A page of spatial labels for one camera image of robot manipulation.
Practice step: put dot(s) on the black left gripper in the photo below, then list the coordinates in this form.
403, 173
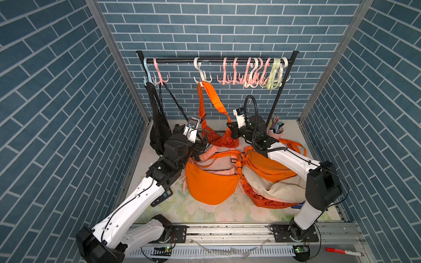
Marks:
197, 147

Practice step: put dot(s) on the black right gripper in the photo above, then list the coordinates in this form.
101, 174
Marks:
234, 129

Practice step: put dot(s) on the light pink strap bag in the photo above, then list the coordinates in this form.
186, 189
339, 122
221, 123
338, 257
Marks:
209, 152

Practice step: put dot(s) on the beige bag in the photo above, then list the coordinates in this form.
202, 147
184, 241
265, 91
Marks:
291, 190

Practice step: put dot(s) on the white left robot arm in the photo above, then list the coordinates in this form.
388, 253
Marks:
110, 240

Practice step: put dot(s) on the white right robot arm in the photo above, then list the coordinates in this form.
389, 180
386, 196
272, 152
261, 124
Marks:
323, 185

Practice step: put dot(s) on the black bag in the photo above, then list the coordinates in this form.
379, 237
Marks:
160, 131

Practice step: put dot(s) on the white hook middle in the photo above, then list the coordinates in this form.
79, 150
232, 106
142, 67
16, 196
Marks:
250, 81

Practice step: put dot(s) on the white hook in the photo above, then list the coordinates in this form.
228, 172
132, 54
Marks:
203, 76
250, 81

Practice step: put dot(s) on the green hook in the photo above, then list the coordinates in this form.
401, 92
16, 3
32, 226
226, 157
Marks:
272, 75
280, 73

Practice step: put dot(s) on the pink hook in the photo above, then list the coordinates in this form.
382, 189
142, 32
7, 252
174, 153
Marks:
245, 76
236, 77
263, 79
225, 78
258, 74
160, 80

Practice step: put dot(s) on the white hook left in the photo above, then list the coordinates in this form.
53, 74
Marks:
203, 76

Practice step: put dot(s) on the white hook right end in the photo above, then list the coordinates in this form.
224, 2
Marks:
284, 69

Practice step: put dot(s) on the light blue hook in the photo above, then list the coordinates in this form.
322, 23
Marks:
148, 77

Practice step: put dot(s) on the pink metal pen bucket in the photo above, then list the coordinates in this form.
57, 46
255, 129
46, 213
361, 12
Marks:
276, 127

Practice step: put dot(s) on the black clothes rack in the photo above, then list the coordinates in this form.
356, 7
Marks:
240, 69

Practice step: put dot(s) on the red white marker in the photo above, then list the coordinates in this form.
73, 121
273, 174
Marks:
345, 252

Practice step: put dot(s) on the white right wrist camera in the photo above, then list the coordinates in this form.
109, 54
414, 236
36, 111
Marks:
240, 118

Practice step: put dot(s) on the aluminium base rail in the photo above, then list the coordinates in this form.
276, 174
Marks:
255, 242

